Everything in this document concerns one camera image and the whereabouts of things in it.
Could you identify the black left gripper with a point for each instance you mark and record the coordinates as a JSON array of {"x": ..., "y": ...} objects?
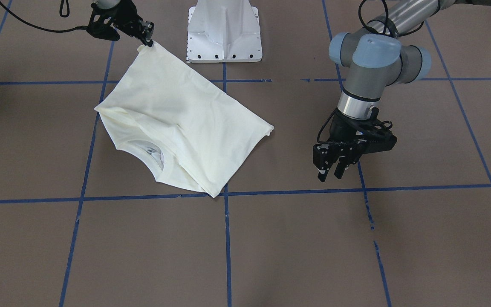
[{"x": 339, "y": 129}]

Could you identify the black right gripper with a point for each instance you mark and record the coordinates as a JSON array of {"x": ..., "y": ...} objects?
[{"x": 122, "y": 15}]

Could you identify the cream long-sleeve printed shirt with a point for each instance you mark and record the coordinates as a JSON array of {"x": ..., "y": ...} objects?
[{"x": 186, "y": 130}]

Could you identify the right grey silver robot arm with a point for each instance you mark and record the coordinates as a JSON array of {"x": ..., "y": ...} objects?
[{"x": 110, "y": 16}]

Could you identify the left grey silver robot arm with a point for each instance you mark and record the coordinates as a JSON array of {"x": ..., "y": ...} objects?
[{"x": 376, "y": 59}]

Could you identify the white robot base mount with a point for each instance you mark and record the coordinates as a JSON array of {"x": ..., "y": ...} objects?
[{"x": 223, "y": 31}]

